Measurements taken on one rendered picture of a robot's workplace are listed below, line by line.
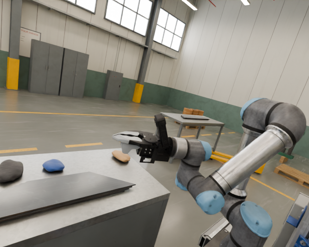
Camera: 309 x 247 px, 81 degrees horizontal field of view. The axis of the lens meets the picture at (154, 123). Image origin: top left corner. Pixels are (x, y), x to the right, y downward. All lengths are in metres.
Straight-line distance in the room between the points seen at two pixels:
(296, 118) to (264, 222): 0.38
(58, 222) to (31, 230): 0.09
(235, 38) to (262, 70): 2.34
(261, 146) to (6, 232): 0.88
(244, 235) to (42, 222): 0.75
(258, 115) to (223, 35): 11.35
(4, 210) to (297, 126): 1.04
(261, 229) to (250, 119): 0.40
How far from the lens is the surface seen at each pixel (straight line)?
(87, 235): 0.94
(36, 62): 8.35
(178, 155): 0.64
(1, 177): 1.09
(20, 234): 0.85
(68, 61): 8.62
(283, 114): 0.74
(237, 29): 11.84
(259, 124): 0.80
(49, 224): 0.86
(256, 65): 10.81
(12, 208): 0.91
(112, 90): 10.00
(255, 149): 0.66
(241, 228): 0.85
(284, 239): 1.31
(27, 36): 8.88
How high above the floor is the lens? 1.65
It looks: 14 degrees down
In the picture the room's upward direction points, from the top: 14 degrees clockwise
